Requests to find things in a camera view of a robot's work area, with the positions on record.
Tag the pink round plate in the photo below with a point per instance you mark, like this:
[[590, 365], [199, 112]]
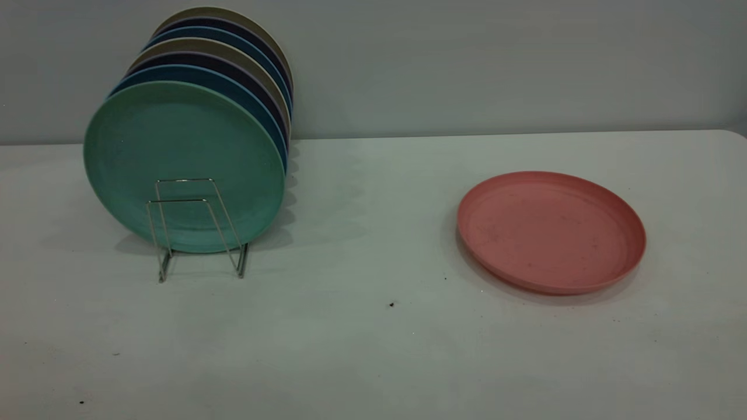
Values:
[[548, 233]]

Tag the green round plate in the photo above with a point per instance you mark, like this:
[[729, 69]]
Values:
[[175, 140]]

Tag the blue round plate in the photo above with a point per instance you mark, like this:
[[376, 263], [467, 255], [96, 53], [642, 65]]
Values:
[[204, 32], [198, 73]]

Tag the beige round plate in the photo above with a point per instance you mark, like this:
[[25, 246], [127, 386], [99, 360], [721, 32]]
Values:
[[192, 44], [204, 11]]

